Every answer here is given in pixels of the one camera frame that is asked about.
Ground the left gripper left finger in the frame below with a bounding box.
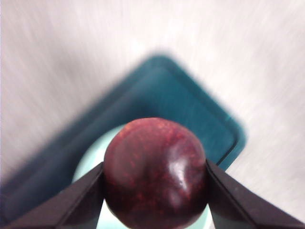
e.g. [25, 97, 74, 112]
[0, 161, 105, 229]

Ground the dark purple plum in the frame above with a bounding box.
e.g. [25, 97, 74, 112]
[102, 117, 208, 229]

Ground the dark rectangular tray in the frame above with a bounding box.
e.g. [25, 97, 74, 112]
[0, 55, 248, 223]

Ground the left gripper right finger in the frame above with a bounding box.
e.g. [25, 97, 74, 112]
[205, 158, 305, 229]

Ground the teal ribbed bowl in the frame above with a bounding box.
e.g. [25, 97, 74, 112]
[72, 124, 213, 229]

